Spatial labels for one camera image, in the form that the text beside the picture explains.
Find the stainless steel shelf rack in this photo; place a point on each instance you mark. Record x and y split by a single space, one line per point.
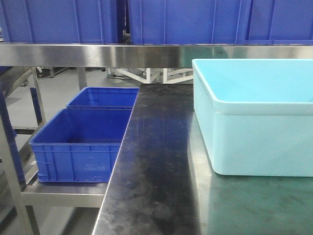
82 56

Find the far blue crate lower shelf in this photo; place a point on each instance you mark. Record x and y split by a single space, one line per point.
104 98

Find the blue crate shelf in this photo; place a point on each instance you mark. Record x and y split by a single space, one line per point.
104 98
79 145

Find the near blue crate lower shelf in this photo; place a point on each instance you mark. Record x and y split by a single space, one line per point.
79 145

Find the upper middle blue crate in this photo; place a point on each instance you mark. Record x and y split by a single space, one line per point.
181 22

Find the blue crate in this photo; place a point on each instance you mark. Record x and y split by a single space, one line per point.
181 22
273 22
62 21

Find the light blue plastic tray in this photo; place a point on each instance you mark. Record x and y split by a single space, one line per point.
256 115

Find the upper right blue crate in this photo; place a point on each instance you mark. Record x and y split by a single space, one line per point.
273 22

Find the upper left blue crate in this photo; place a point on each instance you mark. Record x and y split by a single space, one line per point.
62 21

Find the white metal frame background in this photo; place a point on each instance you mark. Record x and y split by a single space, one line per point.
150 75

